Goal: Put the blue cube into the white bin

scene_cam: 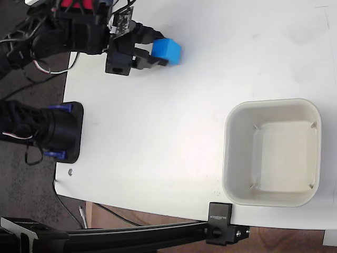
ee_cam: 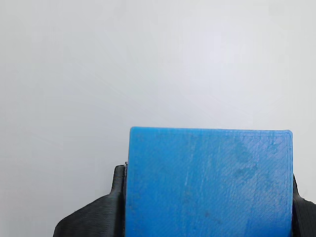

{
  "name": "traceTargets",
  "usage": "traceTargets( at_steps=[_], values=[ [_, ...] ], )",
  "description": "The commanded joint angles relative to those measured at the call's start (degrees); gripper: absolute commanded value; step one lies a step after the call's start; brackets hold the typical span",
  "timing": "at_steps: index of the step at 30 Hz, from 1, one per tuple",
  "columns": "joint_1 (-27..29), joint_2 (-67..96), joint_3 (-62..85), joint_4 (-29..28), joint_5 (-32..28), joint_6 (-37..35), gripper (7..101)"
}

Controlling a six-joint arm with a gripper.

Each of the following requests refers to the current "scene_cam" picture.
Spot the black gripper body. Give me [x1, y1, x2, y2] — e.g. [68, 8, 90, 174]
[105, 28, 137, 76]

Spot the blue cube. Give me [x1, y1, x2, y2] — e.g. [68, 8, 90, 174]
[152, 38, 183, 67]

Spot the white square plastic bin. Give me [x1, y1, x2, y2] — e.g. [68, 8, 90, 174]
[221, 98, 322, 208]

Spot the blue base clamp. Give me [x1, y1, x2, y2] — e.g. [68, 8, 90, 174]
[43, 150, 67, 160]
[48, 104, 73, 113]

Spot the wooden board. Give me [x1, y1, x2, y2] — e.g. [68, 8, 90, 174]
[85, 201, 325, 253]

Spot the black table clamp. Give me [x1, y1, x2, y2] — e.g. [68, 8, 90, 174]
[206, 202, 251, 247]

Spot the white panel corner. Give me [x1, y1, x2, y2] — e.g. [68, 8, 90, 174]
[322, 228, 337, 247]

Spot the gripper camera circuit board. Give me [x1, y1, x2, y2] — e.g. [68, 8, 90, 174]
[108, 6, 135, 35]

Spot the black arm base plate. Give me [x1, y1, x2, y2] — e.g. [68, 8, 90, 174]
[48, 101, 85, 163]

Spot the white wire bundle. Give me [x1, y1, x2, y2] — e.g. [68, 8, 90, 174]
[1, 131, 35, 140]

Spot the black floor cable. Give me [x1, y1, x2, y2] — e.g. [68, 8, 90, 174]
[53, 180, 142, 229]

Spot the white cable end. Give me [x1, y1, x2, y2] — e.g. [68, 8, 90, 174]
[78, 206, 88, 229]

